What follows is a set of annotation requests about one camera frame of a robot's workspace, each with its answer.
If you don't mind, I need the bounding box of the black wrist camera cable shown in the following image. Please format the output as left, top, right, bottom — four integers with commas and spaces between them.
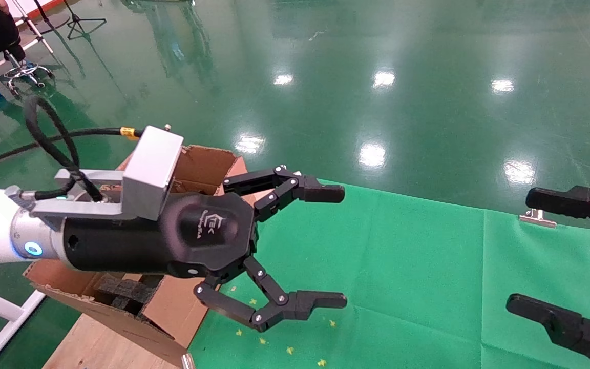
0, 95, 145, 203

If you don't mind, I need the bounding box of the silver swivel chair base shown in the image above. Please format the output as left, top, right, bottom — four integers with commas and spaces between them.
2, 49, 56, 96

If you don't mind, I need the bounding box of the green table cloth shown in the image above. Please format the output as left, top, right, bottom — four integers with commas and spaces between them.
187, 179, 590, 369

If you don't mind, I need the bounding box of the black foam insert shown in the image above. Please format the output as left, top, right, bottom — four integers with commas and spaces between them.
94, 274, 165, 314

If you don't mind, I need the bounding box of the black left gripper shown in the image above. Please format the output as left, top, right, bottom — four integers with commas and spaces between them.
62, 165, 348, 333

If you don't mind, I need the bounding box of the white table frame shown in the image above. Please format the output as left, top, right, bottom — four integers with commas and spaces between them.
0, 280, 46, 369

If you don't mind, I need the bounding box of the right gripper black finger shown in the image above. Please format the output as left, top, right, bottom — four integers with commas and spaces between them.
505, 293, 590, 369
525, 185, 590, 242

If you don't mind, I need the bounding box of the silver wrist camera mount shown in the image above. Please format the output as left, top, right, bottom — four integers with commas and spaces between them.
31, 125, 186, 232

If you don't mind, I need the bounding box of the black tripod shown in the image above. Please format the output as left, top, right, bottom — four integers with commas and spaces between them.
64, 0, 108, 41

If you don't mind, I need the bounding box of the large open cardboard carton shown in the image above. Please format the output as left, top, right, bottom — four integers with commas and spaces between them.
23, 145, 250, 367

